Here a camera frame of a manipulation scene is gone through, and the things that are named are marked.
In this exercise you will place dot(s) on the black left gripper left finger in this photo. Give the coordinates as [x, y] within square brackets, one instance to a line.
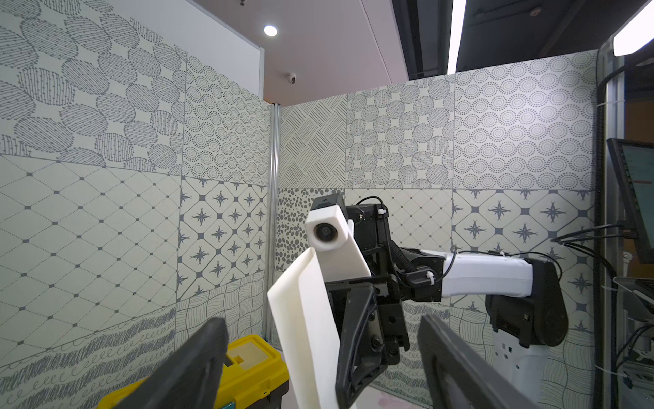
[191, 377]

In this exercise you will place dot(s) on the yellow and black toolbox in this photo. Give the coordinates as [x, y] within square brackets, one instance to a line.
[254, 376]

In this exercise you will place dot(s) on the black computer monitor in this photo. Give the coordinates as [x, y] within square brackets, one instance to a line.
[632, 162]

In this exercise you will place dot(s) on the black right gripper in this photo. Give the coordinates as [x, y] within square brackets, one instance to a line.
[370, 323]

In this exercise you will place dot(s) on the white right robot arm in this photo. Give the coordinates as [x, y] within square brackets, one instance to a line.
[523, 296]

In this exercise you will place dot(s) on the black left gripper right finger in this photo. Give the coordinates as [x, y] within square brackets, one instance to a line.
[457, 376]

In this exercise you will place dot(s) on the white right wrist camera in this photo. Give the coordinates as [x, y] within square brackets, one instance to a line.
[331, 234]

